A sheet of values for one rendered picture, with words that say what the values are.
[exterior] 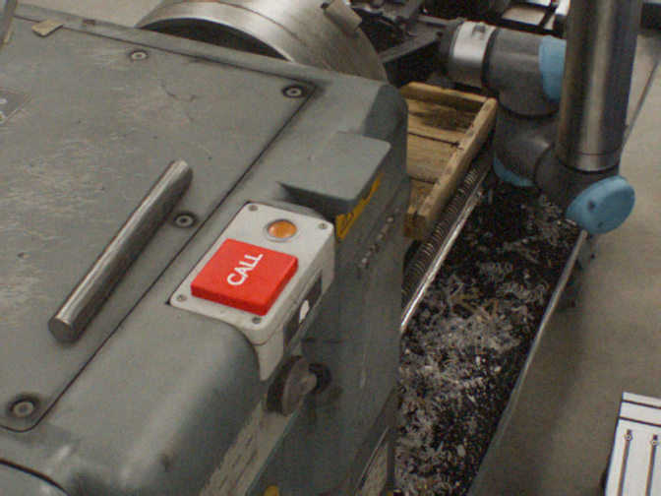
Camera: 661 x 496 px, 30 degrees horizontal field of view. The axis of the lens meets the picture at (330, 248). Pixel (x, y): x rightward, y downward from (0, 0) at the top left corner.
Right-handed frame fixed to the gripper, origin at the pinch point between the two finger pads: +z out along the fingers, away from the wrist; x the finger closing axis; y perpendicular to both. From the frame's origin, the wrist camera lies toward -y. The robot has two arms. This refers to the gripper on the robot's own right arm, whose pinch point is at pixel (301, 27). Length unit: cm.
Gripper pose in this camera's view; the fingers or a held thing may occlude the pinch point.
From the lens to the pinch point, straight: 159.3
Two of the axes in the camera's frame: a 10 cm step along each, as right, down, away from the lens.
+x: 0.0, -7.8, -6.3
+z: -9.2, -2.5, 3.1
